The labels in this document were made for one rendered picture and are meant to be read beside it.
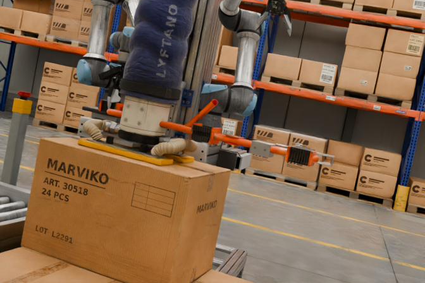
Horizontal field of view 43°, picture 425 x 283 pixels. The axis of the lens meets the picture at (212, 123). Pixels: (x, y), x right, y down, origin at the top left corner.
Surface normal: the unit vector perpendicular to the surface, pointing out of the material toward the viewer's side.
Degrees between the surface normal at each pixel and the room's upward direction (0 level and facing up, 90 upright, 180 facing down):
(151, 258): 90
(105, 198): 90
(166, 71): 75
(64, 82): 92
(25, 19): 90
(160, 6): 80
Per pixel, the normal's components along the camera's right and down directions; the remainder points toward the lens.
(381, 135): -0.24, 0.00
